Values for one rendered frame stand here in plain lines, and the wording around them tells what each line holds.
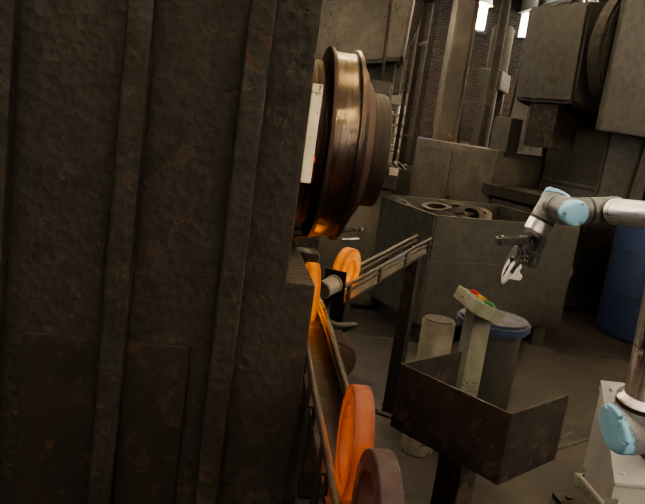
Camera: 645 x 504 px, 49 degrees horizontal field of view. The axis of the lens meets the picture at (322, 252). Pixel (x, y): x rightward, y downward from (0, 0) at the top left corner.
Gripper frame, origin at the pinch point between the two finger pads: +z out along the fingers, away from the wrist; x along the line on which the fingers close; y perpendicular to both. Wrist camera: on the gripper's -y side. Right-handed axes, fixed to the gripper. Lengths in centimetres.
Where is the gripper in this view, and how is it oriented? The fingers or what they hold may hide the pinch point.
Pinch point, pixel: (502, 279)
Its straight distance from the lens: 264.4
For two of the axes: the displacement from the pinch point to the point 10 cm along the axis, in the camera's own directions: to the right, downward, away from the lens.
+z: -4.6, 8.8, 1.4
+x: -1.3, -2.2, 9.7
